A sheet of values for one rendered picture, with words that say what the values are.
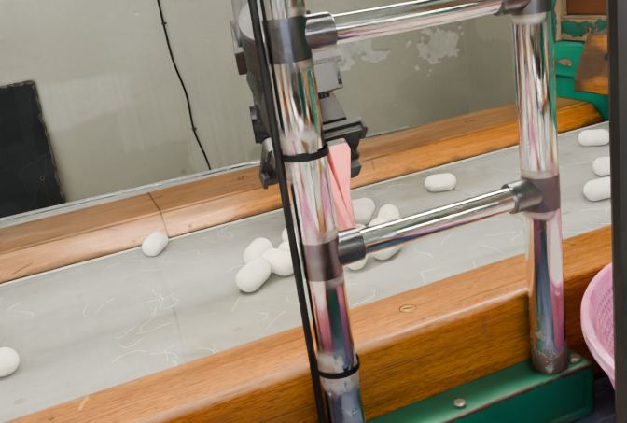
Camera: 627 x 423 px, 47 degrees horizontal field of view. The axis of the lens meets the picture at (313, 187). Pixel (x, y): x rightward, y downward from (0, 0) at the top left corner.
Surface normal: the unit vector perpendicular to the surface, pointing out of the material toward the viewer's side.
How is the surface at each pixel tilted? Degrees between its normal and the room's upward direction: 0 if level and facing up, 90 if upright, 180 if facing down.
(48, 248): 45
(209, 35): 90
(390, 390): 90
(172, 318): 0
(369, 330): 0
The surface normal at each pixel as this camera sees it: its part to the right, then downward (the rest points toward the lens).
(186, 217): 0.16, -0.50
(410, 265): -0.14, -0.94
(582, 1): -0.92, 0.24
